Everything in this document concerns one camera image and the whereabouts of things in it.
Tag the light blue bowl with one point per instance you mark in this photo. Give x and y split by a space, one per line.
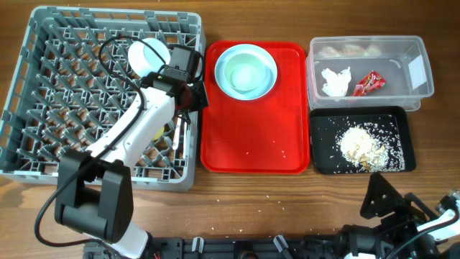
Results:
143 60

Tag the rice food scraps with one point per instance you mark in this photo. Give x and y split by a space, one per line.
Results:
369 147

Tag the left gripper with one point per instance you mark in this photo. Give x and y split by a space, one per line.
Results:
203 101

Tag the red plastic serving tray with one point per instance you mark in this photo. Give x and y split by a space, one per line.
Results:
265 135

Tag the black waste tray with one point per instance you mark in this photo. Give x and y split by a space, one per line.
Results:
326 123

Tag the clear plastic waste bin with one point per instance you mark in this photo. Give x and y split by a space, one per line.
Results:
400 60

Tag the light blue plate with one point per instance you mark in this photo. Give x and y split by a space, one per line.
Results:
257 93

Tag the white plastic fork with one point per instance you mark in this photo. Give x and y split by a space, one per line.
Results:
176 136

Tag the white napkin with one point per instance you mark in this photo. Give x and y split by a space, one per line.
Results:
336 84

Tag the grey plastic dishwasher rack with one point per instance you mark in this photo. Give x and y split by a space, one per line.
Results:
62 96

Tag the white plastic spoon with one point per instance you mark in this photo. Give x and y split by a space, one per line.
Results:
185 139

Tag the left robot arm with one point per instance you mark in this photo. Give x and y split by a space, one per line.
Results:
94 188

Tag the yellow plastic cup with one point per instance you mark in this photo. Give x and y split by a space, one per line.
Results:
159 133

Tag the red snack wrapper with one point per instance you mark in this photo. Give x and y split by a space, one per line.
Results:
371 82

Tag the light green small bowl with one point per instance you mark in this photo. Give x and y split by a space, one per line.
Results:
244 71

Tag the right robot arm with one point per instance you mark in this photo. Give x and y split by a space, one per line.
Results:
408 228

